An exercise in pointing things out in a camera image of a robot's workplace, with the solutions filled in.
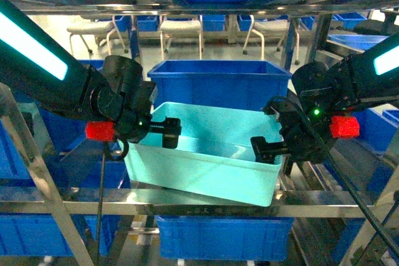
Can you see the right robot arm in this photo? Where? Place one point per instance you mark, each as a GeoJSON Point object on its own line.
{"type": "Point", "coordinates": [328, 96]}

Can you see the blue bin behind teal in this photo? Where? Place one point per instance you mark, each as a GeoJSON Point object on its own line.
{"type": "Point", "coordinates": [238, 84]}

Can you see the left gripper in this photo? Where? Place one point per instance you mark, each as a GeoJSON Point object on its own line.
{"type": "Point", "coordinates": [169, 129]}

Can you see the white chair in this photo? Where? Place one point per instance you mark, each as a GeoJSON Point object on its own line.
{"type": "Point", "coordinates": [174, 25]}
{"type": "Point", "coordinates": [267, 26]}
{"type": "Point", "coordinates": [97, 27]}

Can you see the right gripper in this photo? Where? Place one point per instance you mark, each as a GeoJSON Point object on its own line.
{"type": "Point", "coordinates": [306, 136]}

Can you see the steel shelf top beam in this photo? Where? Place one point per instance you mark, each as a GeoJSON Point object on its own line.
{"type": "Point", "coordinates": [296, 8]}

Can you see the teal plastic bin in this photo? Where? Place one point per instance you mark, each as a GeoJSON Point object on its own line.
{"type": "Point", "coordinates": [214, 156]}

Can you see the white chair left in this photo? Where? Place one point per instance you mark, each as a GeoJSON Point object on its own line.
{"type": "Point", "coordinates": [97, 27]}

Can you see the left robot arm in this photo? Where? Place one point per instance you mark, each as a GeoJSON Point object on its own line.
{"type": "Point", "coordinates": [114, 101]}

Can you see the white chair middle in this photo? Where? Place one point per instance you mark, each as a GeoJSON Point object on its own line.
{"type": "Point", "coordinates": [174, 25]}

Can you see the blue bin lower left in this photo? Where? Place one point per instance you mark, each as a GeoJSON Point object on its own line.
{"type": "Point", "coordinates": [36, 235]}

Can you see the blue bin lower middle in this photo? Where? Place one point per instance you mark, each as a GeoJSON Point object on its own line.
{"type": "Point", "coordinates": [224, 238]}

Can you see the white chair right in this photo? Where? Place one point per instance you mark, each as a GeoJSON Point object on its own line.
{"type": "Point", "coordinates": [267, 26]}

